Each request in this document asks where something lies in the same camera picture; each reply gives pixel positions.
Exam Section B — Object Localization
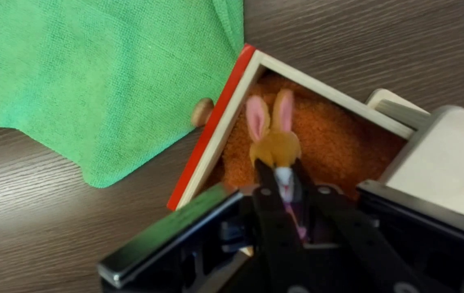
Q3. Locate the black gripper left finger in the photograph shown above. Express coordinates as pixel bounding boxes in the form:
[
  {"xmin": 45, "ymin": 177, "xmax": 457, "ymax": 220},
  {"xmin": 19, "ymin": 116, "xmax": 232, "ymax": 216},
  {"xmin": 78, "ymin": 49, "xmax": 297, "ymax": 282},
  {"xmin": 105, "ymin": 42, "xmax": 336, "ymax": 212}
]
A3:
[{"xmin": 252, "ymin": 159, "xmax": 318, "ymax": 293}]

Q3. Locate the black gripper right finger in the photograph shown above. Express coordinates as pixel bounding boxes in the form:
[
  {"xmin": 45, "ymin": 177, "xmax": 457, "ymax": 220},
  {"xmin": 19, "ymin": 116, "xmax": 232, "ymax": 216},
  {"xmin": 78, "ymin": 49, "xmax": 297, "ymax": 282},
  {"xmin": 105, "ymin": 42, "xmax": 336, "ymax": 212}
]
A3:
[{"xmin": 292, "ymin": 161, "xmax": 421, "ymax": 293}]

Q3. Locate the orange bunny plush toy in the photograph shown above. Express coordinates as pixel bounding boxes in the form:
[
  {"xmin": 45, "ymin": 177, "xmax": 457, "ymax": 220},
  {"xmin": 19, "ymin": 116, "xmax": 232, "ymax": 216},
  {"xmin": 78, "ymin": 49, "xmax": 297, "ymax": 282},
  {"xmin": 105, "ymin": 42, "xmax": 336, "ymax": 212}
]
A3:
[{"xmin": 244, "ymin": 88, "xmax": 305, "ymax": 238}]

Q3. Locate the wooden drawer box orange front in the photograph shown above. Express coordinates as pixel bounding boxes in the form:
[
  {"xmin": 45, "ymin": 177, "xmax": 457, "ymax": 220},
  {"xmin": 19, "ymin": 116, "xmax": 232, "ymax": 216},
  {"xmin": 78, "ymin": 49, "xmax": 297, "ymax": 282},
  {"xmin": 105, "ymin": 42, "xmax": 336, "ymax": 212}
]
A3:
[{"xmin": 164, "ymin": 44, "xmax": 464, "ymax": 226}]

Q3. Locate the brown wooden desk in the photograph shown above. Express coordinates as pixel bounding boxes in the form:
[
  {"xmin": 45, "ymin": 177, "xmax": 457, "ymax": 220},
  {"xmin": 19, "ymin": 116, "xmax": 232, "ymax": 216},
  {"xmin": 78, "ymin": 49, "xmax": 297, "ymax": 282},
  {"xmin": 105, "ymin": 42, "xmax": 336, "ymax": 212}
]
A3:
[{"xmin": 0, "ymin": 0, "xmax": 464, "ymax": 293}]

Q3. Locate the green cloth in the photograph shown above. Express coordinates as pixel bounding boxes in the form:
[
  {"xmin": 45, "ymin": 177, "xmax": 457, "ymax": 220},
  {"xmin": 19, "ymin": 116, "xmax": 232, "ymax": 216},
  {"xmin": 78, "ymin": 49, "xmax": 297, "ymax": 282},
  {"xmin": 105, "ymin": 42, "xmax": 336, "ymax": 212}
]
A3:
[{"xmin": 0, "ymin": 0, "xmax": 244, "ymax": 189}]

